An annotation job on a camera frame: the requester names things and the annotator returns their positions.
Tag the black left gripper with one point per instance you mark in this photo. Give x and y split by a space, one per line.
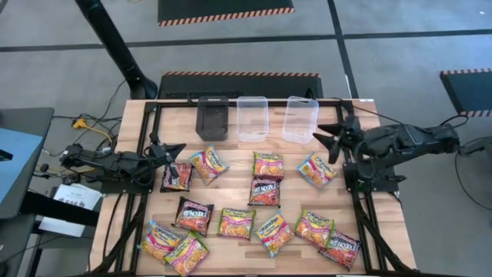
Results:
157 152

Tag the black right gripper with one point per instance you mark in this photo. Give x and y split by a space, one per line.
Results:
348 140

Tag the black Fire Noodle pack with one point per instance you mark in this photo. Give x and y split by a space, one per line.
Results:
342 250
183 181
264 194
192 216

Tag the Maruchan lime chili shrimp pack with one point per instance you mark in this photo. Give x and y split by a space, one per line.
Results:
268 165
313 227
236 224
187 254

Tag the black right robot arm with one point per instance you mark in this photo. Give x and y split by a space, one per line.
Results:
403 140

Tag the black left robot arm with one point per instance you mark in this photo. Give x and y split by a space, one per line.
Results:
115 161

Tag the clear plastic bin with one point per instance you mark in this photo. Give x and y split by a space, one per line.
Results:
301 119
252 115

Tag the dark grey plastic bin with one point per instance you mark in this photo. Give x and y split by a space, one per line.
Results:
212 123

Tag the black mat with striped edge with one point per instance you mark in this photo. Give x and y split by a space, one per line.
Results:
240 86
227 9
469 92

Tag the yellow power plug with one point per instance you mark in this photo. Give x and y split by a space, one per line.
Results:
80 123

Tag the white paper sheet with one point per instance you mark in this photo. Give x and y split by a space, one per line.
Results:
77 198

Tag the black desk crossbar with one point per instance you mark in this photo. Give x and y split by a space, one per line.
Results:
57 209

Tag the grey side desk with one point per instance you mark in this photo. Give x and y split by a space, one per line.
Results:
42 119

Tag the grey stand leg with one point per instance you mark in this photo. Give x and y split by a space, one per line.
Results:
476 146

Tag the blue panel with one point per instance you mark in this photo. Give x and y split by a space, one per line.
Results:
21 165

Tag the black aluminium table frame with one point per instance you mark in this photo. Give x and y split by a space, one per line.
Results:
276 102

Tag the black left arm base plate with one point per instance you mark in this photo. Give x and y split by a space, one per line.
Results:
115 188

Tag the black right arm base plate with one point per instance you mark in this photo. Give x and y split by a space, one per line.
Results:
388 181

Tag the black camera pole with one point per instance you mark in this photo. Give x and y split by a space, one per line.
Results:
111 46

